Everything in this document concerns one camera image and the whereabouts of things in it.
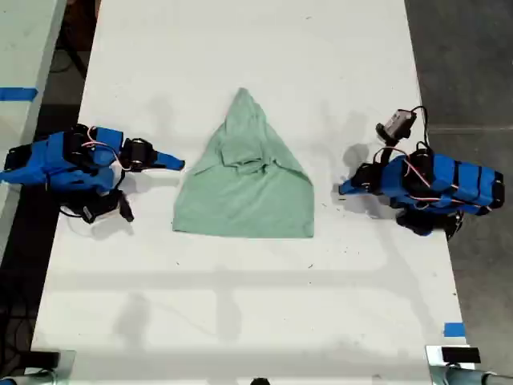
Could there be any pale green T-shirt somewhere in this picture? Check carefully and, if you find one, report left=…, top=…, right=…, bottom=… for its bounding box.
left=172, top=87, right=315, bottom=240

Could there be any long blue tape strip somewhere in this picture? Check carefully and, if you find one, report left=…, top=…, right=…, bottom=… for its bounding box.
left=0, top=87, right=39, bottom=102

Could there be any white side table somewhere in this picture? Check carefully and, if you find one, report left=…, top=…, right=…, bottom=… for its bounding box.
left=0, top=0, right=68, bottom=249

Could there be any small black box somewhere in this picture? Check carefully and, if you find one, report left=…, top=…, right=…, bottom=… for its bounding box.
left=441, top=346, right=482, bottom=364
left=28, top=350, right=62, bottom=368

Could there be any grey pipe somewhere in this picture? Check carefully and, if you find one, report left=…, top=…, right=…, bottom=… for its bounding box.
left=0, top=371, right=55, bottom=385
left=430, top=366, right=513, bottom=385

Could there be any black and grey camera box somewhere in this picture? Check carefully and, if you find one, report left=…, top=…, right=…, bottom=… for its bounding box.
left=375, top=107, right=418, bottom=142

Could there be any black camera cable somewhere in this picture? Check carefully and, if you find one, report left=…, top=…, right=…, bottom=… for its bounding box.
left=59, top=203, right=87, bottom=221
left=408, top=105, right=433, bottom=150

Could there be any silver metal bracket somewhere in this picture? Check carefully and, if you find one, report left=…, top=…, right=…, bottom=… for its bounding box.
left=22, top=349, right=78, bottom=381
left=425, top=344, right=483, bottom=371

